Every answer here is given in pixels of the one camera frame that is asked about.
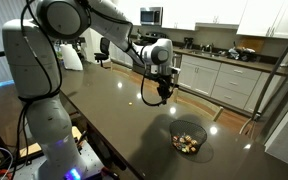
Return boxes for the wooden cutting board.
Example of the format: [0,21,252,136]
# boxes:
[238,35,266,54]

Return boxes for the grey perforated robot base plate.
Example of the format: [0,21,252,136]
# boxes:
[13,141,106,180]

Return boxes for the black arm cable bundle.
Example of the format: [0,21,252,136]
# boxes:
[11,0,64,180]

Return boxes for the dark metal tripod pole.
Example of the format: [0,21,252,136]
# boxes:
[249,20,288,122]

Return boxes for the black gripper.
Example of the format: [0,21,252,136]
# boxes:
[155,74,174,102]

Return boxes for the dark kitchen countertop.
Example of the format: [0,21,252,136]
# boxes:
[172,46,288,76]

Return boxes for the stainless steel microwave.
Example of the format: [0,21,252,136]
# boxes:
[139,6,164,27]

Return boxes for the black kitchen stove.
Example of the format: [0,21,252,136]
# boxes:
[131,31,169,77]

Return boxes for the black office chair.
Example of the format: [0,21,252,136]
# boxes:
[93,37,112,68]

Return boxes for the dark clutter pile on counter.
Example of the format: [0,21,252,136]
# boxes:
[226,45,257,63]

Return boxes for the black coffee maker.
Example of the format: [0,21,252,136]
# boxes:
[183,36,195,51]

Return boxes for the black wire mesh bin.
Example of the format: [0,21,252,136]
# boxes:
[168,119,208,155]

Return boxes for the white upper cabinets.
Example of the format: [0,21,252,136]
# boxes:
[161,0,288,41]

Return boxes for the wooden dining chair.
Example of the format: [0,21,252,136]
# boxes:
[172,87,225,123]

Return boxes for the white curved chair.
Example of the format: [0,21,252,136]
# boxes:
[59,43,84,72]

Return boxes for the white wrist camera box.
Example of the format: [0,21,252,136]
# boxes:
[149,64,182,76]

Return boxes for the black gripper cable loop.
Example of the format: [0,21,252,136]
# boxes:
[139,62,178,108]

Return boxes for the chrome sink faucet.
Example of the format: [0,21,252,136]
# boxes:
[204,42,216,54]

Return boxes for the white lower drawer cabinets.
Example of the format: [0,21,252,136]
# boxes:
[177,54,285,114]

